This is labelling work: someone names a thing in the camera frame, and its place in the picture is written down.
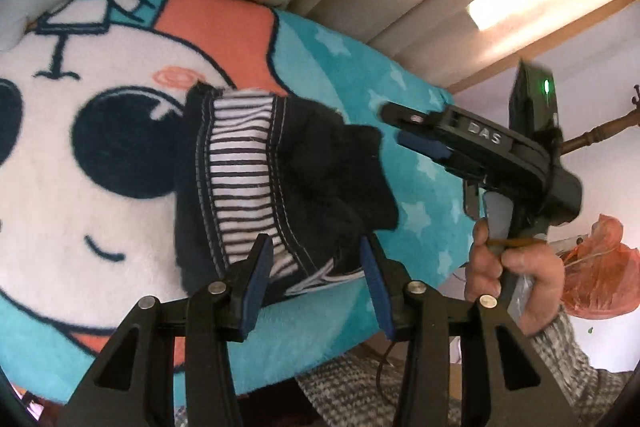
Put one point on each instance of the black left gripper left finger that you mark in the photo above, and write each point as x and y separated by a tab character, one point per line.
131	381

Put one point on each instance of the dark navy child pants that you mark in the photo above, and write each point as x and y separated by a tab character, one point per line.
251	162

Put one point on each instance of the right hand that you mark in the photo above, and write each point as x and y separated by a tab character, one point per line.
484	269

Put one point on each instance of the red plastic bag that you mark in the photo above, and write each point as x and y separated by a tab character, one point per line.
601	274

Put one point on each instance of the wooden coat stand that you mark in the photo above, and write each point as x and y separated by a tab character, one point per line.
608	129

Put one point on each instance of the cartoon face fleece blanket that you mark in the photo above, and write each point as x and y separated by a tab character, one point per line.
91	102

